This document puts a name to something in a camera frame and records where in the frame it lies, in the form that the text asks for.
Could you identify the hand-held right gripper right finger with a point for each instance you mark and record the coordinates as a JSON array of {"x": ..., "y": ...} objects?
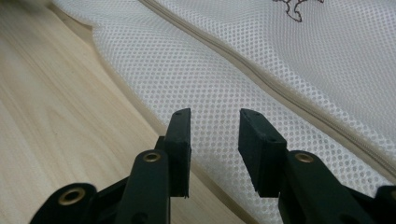
[{"x": 261, "y": 155}]

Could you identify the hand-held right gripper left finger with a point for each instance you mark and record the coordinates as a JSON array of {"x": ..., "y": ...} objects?
[{"x": 179, "y": 155}]

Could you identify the white mesh laundry bag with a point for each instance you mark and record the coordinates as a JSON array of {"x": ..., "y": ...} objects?
[{"x": 218, "y": 77}]

